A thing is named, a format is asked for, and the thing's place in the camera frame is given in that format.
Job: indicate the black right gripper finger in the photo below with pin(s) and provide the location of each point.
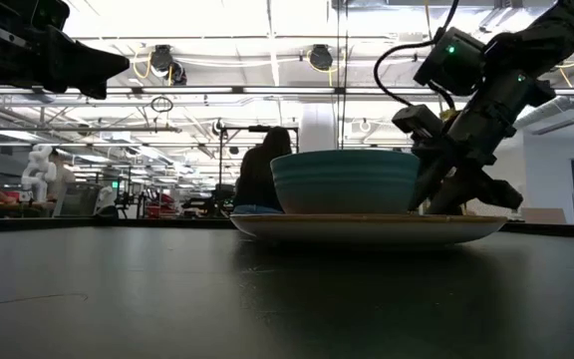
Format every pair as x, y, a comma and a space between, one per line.
451, 194
427, 177

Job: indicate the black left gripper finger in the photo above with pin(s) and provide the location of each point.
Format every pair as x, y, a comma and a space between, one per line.
83, 60
85, 89

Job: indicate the green ceramic bowl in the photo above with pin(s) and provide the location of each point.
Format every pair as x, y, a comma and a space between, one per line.
344, 182

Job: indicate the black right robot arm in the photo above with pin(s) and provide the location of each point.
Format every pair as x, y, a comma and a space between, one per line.
551, 30

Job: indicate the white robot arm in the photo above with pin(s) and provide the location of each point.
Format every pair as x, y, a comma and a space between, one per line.
38, 172

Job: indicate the yellow tape tag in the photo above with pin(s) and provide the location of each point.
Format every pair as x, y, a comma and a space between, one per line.
447, 115

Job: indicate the beige flat plate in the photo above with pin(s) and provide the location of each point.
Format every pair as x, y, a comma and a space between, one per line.
367, 230

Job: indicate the cardboard box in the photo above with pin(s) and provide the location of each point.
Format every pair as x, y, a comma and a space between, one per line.
543, 216

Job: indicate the grey mesh chair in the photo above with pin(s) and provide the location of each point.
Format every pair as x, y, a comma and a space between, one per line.
75, 199

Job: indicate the wooden workbench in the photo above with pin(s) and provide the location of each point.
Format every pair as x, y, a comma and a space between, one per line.
28, 205

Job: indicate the red storage bins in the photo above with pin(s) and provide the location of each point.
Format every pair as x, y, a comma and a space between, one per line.
160, 207

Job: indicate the black equipment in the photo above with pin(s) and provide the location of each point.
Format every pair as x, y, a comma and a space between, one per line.
207, 204

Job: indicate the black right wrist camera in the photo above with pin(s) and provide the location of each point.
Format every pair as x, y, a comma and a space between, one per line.
416, 122

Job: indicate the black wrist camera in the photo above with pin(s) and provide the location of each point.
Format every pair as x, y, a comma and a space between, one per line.
416, 122
43, 12

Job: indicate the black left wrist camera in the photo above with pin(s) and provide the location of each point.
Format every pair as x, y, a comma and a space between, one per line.
43, 12

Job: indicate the silver ventilation duct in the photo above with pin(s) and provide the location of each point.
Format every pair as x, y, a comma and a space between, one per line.
546, 112

